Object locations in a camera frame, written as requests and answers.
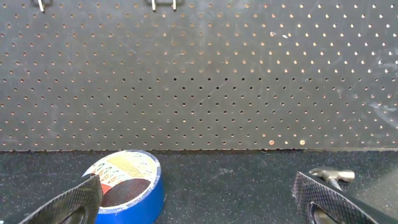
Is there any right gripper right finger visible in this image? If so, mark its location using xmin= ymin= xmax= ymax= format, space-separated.
xmin=291 ymin=171 xmax=398 ymax=224

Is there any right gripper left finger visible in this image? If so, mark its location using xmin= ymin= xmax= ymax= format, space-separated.
xmin=18 ymin=174 xmax=104 ymax=224

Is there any roll of blue tape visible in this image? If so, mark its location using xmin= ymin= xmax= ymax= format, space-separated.
xmin=81 ymin=149 xmax=165 ymax=224

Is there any black pegboard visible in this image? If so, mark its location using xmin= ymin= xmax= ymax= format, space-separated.
xmin=0 ymin=0 xmax=398 ymax=152

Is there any hammer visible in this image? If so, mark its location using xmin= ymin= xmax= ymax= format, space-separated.
xmin=308 ymin=167 xmax=356 ymax=192

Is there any metal hook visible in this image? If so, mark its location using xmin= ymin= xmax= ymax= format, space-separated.
xmin=32 ymin=0 xmax=53 ymax=14
xmin=145 ymin=0 xmax=185 ymax=12

